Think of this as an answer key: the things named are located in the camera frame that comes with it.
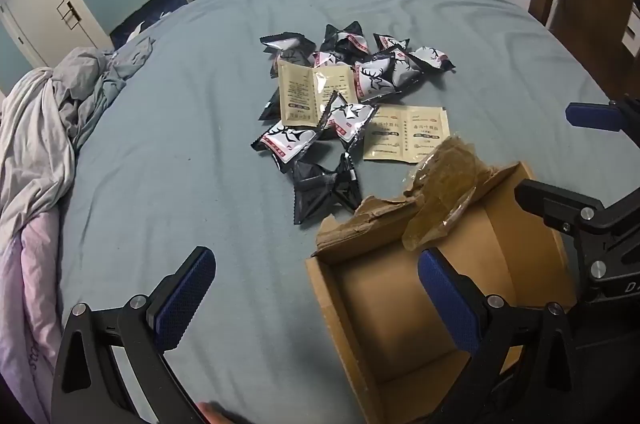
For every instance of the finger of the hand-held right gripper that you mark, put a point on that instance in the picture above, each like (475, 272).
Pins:
(592, 115)
(555, 201)

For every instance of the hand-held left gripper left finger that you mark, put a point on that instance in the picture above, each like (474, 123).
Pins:
(185, 299)

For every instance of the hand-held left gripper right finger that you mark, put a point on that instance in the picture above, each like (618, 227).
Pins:
(447, 299)

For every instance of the brown cardboard box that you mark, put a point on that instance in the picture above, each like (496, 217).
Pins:
(390, 279)

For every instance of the beige double sachet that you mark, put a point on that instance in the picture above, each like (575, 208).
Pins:
(300, 92)
(407, 137)

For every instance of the pile of snack packets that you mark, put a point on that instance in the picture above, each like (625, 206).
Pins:
(372, 74)

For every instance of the person's left hand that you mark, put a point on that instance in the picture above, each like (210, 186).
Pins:
(222, 415)

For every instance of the bed with blue-grey sheet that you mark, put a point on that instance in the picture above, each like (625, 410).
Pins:
(200, 154)

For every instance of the pink blanket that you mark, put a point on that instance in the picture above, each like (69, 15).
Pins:
(25, 304)

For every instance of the crumpled grey duvet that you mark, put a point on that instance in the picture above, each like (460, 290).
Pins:
(55, 114)

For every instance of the dark framed picture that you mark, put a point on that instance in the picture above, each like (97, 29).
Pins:
(150, 12)

